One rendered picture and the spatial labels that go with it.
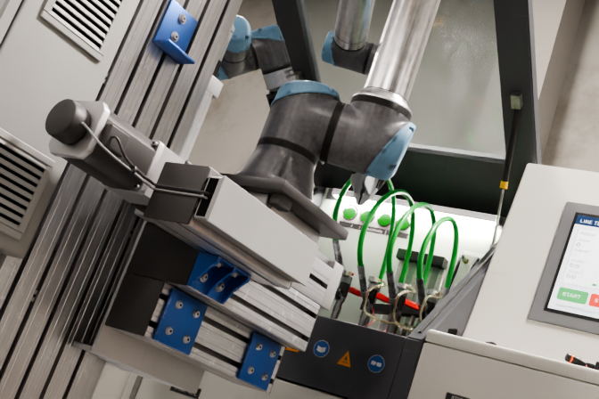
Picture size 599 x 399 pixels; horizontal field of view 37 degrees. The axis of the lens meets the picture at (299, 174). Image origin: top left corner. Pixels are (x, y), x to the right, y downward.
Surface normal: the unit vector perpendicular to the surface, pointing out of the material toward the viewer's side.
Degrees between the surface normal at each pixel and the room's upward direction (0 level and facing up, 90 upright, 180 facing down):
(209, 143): 90
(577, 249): 76
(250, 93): 90
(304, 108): 90
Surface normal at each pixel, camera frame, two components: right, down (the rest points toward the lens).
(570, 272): -0.33, -0.62
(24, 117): 0.80, 0.09
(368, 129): -0.08, -0.26
